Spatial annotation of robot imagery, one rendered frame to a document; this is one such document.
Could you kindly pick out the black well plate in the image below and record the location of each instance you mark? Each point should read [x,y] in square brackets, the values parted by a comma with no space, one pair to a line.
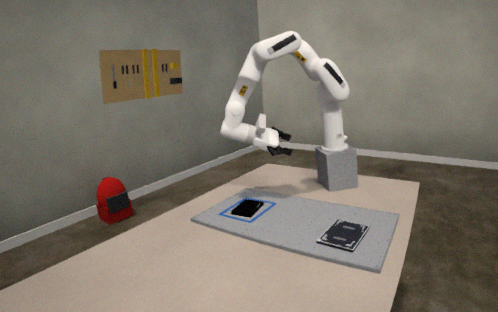
[247,211]

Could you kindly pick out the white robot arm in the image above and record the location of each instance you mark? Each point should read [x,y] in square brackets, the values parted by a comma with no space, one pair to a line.
[316,69]

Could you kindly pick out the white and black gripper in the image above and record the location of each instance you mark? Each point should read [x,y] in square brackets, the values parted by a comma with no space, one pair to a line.
[269,141]

